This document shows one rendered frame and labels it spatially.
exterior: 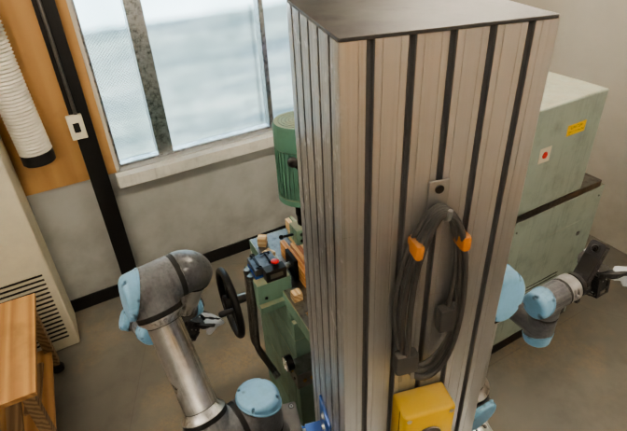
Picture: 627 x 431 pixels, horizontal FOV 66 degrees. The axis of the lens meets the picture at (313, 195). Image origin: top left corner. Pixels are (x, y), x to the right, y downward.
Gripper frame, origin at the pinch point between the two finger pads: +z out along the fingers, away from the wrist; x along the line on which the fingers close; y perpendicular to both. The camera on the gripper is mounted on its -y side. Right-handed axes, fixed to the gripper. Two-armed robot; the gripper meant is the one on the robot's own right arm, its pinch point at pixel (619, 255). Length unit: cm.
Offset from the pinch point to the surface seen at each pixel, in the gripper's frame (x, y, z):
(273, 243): -104, 20, -66
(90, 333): -206, 97, -154
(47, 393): -154, 86, -175
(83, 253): -225, 54, -144
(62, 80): -202, -49, -125
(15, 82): -193, -53, -144
